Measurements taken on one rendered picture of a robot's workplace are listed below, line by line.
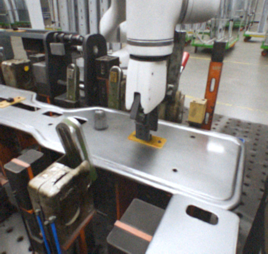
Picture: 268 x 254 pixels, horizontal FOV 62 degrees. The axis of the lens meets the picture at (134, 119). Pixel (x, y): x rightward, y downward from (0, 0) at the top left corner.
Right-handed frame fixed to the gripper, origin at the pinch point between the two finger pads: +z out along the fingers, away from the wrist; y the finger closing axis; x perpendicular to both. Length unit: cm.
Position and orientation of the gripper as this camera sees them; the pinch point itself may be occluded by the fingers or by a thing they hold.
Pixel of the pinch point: (147, 127)
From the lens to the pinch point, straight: 48.5
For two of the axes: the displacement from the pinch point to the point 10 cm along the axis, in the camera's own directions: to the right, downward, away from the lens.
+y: -4.6, 4.1, -7.9
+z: 0.0, 8.9, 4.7
